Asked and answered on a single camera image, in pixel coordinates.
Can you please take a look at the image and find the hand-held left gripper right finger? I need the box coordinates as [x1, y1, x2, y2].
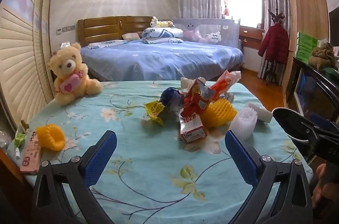
[225, 130, 313, 224]

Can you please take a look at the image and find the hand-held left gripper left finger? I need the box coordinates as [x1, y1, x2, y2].
[32, 130, 118, 224]

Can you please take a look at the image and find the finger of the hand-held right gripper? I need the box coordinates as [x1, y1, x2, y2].
[308, 111, 333, 129]
[297, 117, 339, 143]

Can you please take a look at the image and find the white foam fruit net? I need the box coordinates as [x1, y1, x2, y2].
[228, 109, 258, 141]

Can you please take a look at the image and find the white foam block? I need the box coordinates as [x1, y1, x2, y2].
[244, 103, 273, 124]

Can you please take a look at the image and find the yellow foam fruit net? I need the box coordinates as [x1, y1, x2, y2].
[36, 124, 66, 152]
[203, 97, 238, 129]

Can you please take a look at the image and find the red white carton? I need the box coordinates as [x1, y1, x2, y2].
[179, 110, 208, 144]

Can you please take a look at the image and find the red foil snack bag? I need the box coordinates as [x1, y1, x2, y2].
[181, 77, 216, 114]

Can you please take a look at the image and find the yellow wrapper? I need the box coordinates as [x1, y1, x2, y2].
[144, 101, 166, 127]

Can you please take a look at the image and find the orange red wrapper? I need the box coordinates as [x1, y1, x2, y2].
[209, 70, 242, 100]

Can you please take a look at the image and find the green wrapper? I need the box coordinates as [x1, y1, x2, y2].
[13, 121, 29, 158]

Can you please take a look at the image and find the dark blue plastic bag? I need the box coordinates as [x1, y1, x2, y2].
[160, 87, 184, 110]

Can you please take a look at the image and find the white printed snack bag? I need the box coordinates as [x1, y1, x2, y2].
[181, 77, 198, 93]

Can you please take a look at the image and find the person's right hand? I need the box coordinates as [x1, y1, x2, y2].
[312, 163, 339, 212]

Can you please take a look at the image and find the black glossy cabinet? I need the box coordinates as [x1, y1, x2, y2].
[286, 57, 339, 124]

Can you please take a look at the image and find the turquoise floral tablecloth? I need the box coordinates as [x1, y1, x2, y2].
[22, 80, 313, 224]

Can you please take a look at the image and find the brown plush cloth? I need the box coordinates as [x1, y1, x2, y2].
[310, 42, 337, 68]

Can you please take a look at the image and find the pink flat packet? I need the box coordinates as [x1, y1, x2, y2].
[20, 130, 44, 174]

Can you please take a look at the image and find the stack of green packets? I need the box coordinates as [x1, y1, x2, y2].
[294, 31, 322, 64]

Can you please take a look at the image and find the red padded jacket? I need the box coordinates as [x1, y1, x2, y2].
[258, 23, 290, 64]

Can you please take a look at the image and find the black television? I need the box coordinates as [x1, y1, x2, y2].
[328, 5, 339, 42]

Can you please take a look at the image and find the cream teddy bear pink heart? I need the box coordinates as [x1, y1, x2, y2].
[48, 42, 103, 107]

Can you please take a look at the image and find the wooden wardrobe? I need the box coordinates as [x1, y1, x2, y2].
[281, 0, 331, 97]

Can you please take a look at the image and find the wooden desk with drawers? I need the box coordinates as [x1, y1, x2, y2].
[238, 26, 265, 51]

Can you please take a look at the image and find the wooden coat rack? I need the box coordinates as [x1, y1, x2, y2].
[265, 8, 285, 85]

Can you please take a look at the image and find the bed with blue sheet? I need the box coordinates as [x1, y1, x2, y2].
[81, 40, 245, 81]

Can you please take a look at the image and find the blue white printed pillow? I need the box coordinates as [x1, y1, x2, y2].
[87, 40, 128, 49]

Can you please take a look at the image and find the small beige pillow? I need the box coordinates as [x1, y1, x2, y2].
[122, 33, 143, 41]

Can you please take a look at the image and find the cream louvered closet door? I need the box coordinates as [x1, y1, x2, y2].
[0, 0, 57, 134]

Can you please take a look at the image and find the wooden bed headboard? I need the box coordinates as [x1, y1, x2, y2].
[77, 16, 154, 46]

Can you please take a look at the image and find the pink plush toy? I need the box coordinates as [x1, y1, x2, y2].
[183, 30, 210, 43]

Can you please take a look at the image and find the folded blue white quilt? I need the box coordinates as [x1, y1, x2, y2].
[142, 27, 184, 44]

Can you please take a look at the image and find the bright window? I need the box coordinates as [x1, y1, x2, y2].
[222, 0, 265, 28]

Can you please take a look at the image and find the yellow white plush toy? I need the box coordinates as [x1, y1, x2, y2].
[150, 17, 175, 28]

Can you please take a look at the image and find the wall switch panel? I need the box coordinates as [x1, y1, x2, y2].
[56, 25, 76, 34]

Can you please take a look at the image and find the grey mesh bed guard rail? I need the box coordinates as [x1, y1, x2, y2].
[172, 18, 241, 48]

